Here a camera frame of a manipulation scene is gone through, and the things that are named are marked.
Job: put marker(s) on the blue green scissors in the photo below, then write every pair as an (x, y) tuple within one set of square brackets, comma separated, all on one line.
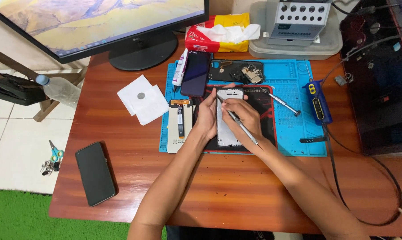
[(56, 154)]

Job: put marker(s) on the slim silver precision screwdriver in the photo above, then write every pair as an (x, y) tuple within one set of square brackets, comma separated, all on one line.
[(244, 128)]

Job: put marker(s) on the black case with red edge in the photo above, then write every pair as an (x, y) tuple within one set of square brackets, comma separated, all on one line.
[(377, 100)]

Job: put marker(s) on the blue silicone repair mat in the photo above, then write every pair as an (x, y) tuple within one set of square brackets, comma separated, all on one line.
[(294, 133)]

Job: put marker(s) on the grey round disc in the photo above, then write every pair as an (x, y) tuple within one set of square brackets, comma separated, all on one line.
[(141, 95)]

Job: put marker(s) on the grey tool holder with holes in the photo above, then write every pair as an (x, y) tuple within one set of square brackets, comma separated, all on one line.
[(297, 23)]

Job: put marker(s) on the black red mouse pad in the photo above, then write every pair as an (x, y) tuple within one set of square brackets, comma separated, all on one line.
[(264, 103)]

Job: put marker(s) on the green grass carpet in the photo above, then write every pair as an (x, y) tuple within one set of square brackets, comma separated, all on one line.
[(37, 216)]

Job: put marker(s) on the black tweezers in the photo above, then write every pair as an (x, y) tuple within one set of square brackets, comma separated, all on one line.
[(312, 140)]

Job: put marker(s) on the black phone back cover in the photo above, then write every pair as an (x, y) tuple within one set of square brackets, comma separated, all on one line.
[(226, 71)]

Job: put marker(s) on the person's right hand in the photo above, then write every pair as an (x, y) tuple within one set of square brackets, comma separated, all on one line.
[(249, 121)]

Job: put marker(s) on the grey plastic container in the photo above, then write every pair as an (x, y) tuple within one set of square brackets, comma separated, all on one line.
[(327, 43)]

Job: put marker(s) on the black smartphone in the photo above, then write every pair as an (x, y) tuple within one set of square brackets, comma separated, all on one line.
[(95, 173)]

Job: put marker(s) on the white glue tube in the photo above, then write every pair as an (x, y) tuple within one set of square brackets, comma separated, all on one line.
[(180, 70)]

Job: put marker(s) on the silver knurled screwdriver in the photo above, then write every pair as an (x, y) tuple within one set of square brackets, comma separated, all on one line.
[(281, 102)]

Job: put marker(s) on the person's left hand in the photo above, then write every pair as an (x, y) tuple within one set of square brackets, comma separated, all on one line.
[(206, 115)]

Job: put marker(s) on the white phone frame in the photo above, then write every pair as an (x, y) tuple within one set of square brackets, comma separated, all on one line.
[(225, 130)]

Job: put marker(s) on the clear plastic water bottle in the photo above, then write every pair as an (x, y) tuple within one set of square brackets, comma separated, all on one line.
[(62, 90)]

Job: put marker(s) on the dark purple smartphone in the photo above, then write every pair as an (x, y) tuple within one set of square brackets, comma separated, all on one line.
[(195, 75)]

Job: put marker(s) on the wooden frame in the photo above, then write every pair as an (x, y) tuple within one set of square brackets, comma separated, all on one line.
[(51, 103)]

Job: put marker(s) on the red yellow tissue pack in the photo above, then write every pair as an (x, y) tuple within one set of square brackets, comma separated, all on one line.
[(227, 46)]

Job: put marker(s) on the black computer monitor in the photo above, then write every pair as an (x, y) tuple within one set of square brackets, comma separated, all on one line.
[(87, 23)]

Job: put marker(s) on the blue soldering iron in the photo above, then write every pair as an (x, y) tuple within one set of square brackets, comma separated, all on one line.
[(317, 105)]

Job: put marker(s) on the person's dark trousers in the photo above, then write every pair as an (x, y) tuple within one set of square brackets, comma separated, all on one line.
[(217, 234)]

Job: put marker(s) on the black bag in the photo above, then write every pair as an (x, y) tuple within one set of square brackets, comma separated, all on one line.
[(11, 90)]

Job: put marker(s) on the bunch of keys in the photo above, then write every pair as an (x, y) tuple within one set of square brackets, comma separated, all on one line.
[(47, 168)]

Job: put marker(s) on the white tissue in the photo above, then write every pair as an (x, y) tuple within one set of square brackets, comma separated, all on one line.
[(227, 33)]

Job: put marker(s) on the white paper square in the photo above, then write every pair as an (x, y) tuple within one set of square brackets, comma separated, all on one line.
[(131, 91), (152, 108)]

